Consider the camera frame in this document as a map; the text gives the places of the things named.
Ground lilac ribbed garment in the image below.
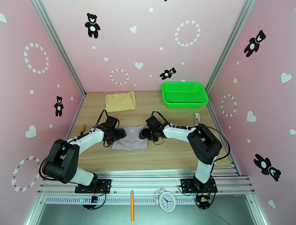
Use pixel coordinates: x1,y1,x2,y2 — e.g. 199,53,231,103
111,125,148,151

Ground cream yellow garment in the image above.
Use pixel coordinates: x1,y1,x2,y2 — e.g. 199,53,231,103
105,91,137,112

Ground green plastic basket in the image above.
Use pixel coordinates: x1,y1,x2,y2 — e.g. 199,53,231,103
161,81,210,109

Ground perforated metal strip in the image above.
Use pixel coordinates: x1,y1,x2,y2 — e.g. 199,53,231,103
44,195,199,205

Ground white alarm clock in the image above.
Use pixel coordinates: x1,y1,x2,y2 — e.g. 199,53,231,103
154,188,177,212

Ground orange pen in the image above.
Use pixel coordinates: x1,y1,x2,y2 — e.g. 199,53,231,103
130,190,135,223

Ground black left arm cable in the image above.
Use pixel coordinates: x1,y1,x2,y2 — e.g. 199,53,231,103
38,110,121,180

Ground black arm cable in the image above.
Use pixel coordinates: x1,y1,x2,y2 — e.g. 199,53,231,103
38,110,121,180
151,111,231,165

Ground aluminium table side rail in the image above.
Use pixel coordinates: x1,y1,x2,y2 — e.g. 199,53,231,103
206,101,242,177
50,92,87,177

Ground aluminium front rail platform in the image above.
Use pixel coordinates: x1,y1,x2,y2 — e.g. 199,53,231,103
37,169,256,196

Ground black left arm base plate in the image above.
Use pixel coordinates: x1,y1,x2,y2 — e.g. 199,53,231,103
74,178,112,194

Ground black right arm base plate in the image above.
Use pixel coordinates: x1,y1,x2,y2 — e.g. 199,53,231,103
180,178,218,194

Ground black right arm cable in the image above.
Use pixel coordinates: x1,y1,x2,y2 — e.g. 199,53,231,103
151,111,231,165

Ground aluminium corner post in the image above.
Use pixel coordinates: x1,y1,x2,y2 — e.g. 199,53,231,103
205,0,255,93
31,0,87,96

